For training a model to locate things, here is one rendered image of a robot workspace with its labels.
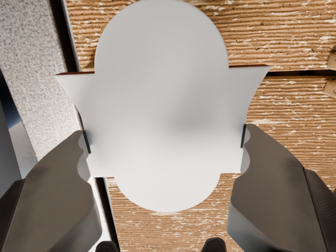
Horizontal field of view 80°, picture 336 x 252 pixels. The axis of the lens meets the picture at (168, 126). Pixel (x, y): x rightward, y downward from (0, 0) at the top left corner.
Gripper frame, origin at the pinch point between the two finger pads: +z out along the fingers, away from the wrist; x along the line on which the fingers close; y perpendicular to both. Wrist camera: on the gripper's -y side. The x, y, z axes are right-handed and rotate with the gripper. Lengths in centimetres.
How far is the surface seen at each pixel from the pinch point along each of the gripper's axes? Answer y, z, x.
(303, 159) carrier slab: 12.4, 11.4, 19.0
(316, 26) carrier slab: -4.6, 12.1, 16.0
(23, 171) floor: 88, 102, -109
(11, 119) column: 13.2, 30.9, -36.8
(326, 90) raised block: 2.1, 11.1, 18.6
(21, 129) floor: 54, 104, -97
